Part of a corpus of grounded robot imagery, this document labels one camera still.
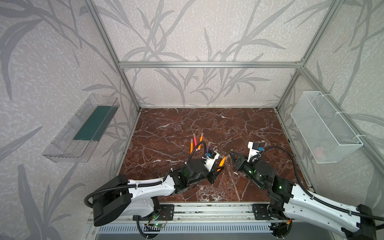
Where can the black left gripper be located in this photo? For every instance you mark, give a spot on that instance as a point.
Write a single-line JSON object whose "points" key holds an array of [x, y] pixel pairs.
{"points": [[214, 172]]}

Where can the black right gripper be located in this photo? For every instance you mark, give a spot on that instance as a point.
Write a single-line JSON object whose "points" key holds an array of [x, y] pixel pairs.
{"points": [[243, 163]]}

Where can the thin orange pen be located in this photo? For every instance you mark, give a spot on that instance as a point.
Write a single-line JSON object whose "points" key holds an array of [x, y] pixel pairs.
{"points": [[191, 146], [221, 164]]}

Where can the pink marker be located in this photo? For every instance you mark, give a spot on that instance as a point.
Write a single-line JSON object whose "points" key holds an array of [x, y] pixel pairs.
{"points": [[195, 139]]}

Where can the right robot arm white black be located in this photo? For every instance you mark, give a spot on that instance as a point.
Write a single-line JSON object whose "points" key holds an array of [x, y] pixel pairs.
{"points": [[294, 201]]}

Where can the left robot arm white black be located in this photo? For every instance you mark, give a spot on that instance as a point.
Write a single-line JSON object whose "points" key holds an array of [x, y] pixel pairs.
{"points": [[121, 196]]}

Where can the green circuit board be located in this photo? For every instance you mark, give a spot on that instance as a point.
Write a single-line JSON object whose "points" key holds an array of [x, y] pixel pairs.
{"points": [[155, 226]]}

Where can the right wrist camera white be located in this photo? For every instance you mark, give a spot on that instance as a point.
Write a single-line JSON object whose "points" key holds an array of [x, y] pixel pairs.
{"points": [[255, 152]]}

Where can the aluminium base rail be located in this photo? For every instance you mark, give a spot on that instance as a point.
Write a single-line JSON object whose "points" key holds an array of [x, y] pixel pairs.
{"points": [[199, 218]]}

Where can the white wire mesh basket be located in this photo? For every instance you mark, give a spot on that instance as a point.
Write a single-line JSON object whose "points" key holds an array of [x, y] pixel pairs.
{"points": [[326, 132]]}

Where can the aluminium frame horizontal bar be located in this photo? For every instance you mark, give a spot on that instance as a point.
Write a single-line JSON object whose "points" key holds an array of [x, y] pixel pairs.
{"points": [[262, 65]]}

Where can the clear plastic wall bin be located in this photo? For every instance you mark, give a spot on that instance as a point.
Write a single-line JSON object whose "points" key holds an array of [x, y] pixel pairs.
{"points": [[79, 138]]}

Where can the aluminium frame corner post left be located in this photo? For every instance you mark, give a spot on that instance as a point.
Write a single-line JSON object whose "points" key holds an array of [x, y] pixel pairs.
{"points": [[97, 20]]}

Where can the aluminium frame corner post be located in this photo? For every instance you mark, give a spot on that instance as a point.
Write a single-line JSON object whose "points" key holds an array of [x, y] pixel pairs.
{"points": [[97, 20], [326, 22]]}

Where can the aluminium frame corner post right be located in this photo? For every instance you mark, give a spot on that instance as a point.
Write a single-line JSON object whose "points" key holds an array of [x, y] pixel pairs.
{"points": [[326, 22]]}

